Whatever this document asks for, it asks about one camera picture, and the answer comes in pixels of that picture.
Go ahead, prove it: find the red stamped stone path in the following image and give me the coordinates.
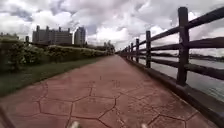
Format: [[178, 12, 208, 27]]
[[0, 54, 221, 128]]

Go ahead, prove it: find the tall grey building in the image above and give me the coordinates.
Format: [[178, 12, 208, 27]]
[[73, 26, 87, 46]]

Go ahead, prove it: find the large grey building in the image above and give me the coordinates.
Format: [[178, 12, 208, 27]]
[[31, 25, 74, 46]]

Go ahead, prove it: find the dark wooden railing fence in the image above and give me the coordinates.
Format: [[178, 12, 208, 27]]
[[117, 6, 224, 87]]

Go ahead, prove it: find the green hedge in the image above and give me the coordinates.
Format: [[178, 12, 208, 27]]
[[0, 39, 113, 73]]

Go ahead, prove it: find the grass strip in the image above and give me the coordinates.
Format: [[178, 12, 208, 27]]
[[0, 55, 109, 98]]

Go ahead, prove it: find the dark kerb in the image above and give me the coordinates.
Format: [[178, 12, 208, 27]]
[[117, 54, 224, 128]]

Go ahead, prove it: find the water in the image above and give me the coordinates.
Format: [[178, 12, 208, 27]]
[[138, 57, 224, 103]]

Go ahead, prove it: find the low building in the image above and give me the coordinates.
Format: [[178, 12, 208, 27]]
[[0, 32, 20, 42]]

